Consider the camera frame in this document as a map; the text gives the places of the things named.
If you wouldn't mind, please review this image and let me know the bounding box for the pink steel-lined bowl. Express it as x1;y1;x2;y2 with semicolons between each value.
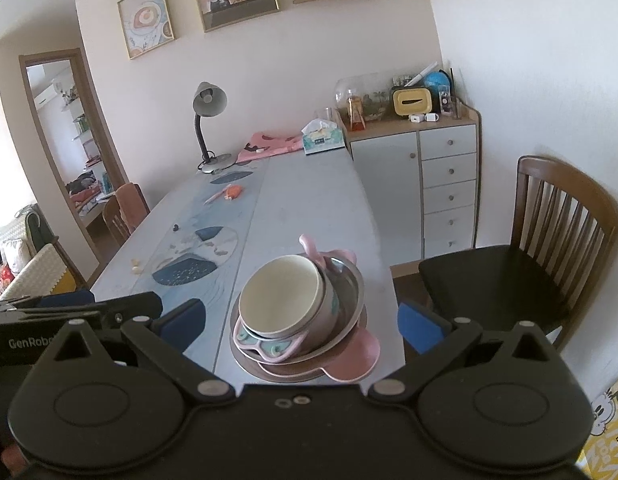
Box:
236;233;357;363

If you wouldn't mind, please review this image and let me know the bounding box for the white wooden sideboard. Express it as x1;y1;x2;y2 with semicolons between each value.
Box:
339;105;482;278

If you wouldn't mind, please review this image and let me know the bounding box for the cream bowl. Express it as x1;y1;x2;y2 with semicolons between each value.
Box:
238;255;326;338

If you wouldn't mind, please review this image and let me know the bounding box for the wooden dining chair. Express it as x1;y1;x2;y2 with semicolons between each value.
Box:
102;182;150;248

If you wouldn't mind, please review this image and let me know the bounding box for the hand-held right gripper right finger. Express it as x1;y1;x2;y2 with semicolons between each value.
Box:
367;301;557;403

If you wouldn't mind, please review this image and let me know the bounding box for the tissue box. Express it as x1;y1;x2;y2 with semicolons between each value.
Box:
301;119;346;156

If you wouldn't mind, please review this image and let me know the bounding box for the cluttered bed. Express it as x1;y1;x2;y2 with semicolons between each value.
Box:
66;170;120;211

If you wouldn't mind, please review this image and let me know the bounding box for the yellow cartoon print bag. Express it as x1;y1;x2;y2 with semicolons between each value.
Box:
576;375;618;480

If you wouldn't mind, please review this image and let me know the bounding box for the sofa with cream cover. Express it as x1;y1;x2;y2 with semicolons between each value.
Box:
0;205;87;303

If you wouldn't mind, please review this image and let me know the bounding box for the glass dome terrarium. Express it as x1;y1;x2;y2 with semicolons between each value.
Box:
334;74;396;122

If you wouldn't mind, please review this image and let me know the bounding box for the blue printed table runner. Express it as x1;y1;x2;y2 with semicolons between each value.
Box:
151;159;270;378

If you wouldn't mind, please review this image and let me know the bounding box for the white air conditioner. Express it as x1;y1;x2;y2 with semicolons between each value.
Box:
34;82;60;106

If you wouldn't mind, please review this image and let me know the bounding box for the pink bear-shaped plate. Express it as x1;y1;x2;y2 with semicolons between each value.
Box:
244;327;381;386

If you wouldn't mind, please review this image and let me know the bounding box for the pink printed cloth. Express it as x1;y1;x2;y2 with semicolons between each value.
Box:
236;131;306;163

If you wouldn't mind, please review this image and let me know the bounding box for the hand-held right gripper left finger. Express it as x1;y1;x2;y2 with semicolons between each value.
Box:
41;298;236;403

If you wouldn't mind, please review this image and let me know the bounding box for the grey desk lamp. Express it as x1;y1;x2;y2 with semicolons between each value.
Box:
192;81;238;175

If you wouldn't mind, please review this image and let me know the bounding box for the large steel bowl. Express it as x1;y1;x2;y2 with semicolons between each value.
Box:
230;255;366;366

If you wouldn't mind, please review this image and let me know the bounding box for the pink towel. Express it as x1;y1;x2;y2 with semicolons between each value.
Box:
115;183;150;233

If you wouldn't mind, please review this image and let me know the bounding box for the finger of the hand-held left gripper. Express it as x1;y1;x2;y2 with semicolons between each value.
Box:
0;290;96;312
101;291;163;329

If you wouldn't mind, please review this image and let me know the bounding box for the wooden chair black seat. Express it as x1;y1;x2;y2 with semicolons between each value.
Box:
418;155;618;351

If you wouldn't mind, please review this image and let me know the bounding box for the framed food picture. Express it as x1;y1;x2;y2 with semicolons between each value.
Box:
117;0;175;60

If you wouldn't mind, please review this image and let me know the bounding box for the yellow tissue holder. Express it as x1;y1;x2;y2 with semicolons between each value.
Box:
391;86;434;117

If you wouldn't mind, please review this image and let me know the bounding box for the blue globe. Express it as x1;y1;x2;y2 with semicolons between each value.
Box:
423;71;452;98

